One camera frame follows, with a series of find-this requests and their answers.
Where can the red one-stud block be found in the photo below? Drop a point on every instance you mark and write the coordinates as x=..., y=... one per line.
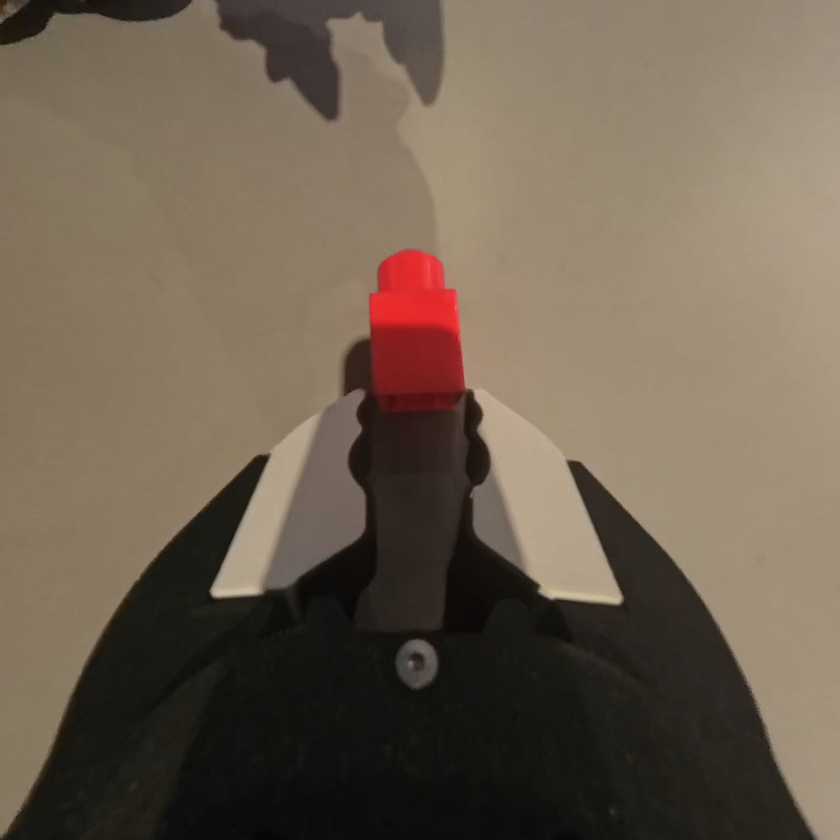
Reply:
x=417, y=334

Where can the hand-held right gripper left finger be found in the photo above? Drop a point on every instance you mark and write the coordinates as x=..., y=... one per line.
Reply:
x=295, y=518

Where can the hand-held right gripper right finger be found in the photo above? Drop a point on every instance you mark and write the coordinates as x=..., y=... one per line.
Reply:
x=544, y=518

